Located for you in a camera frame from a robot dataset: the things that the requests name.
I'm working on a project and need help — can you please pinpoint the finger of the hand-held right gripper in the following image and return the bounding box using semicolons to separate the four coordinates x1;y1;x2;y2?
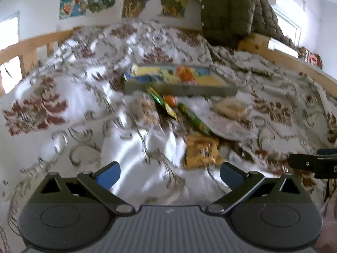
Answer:
288;153;320;170
316;149;337;161

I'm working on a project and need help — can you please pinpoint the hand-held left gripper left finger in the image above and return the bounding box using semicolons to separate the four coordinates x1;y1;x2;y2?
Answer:
34;161;136;214

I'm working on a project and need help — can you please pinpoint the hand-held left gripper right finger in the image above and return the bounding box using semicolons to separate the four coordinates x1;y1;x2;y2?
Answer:
205;162;312;215

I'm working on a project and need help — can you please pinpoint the golden biscuit packet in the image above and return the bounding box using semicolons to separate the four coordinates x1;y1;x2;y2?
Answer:
183;134;223;170

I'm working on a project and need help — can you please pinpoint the white tofu package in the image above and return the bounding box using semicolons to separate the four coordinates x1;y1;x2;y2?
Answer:
207;111;257;141

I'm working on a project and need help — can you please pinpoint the rice cracker packet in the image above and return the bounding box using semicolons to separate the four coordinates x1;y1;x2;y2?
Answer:
212;99;252;120

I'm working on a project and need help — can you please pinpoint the green tube snack packet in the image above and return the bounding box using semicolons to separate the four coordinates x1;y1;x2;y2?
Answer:
178;103;211;136

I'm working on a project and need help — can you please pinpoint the grey tray with colourful picture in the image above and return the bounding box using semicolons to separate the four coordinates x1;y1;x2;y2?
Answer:
124;63;238;98

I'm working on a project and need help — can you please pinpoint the person's right forearm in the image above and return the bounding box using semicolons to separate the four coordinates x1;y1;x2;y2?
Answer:
314;196;337;253

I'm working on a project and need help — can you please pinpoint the clear mixed nuts packet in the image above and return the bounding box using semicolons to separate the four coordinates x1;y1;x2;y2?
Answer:
129;97;160;125

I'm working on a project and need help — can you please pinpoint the floral printed blanket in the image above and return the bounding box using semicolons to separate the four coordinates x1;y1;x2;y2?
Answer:
0;20;337;253

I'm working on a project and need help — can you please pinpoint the red printed packet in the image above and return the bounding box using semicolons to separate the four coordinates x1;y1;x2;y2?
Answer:
302;47;323;69

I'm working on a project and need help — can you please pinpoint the olive quilted jacket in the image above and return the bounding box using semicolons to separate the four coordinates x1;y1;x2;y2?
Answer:
201;0;298;50

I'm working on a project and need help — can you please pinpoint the wooden bed frame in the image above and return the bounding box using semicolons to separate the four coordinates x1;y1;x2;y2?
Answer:
0;25;337;98

